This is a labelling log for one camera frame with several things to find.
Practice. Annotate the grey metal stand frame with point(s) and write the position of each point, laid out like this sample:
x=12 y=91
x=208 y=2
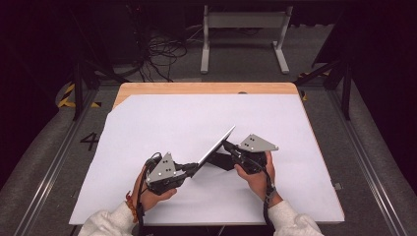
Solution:
x=244 y=19

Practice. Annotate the white table sheet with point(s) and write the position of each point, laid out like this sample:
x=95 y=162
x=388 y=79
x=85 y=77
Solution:
x=170 y=121

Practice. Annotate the person's right hand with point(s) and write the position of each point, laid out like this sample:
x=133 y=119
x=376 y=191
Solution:
x=259 y=183

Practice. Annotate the aluminium floor rail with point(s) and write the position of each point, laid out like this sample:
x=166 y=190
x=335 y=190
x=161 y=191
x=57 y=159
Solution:
x=367 y=164
x=49 y=170

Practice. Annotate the wooden table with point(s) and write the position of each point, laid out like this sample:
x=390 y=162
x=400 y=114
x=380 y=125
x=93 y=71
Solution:
x=203 y=88

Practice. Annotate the person's white sleeve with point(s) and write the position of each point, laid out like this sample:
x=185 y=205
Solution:
x=295 y=221
x=108 y=223

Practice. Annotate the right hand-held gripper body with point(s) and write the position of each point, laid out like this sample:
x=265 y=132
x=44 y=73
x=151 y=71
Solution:
x=255 y=144

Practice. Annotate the person's white left sleeve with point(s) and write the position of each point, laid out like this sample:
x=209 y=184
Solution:
x=108 y=223

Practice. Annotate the person's left hand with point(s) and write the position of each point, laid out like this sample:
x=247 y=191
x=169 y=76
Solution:
x=146 y=198

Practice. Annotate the black metal stand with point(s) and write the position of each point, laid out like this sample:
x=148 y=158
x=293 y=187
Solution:
x=78 y=88
x=345 y=91

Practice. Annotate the white square board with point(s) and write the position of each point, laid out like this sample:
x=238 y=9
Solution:
x=214 y=149

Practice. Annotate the person's white right sleeve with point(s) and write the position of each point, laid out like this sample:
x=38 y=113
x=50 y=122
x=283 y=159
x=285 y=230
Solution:
x=295 y=221

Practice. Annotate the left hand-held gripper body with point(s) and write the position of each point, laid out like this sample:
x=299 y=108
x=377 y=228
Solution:
x=162 y=172

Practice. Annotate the yellow black floor tape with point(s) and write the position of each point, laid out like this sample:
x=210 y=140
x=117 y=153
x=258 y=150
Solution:
x=67 y=95

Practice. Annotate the black cloth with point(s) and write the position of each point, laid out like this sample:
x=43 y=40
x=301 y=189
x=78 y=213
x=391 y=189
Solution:
x=221 y=161

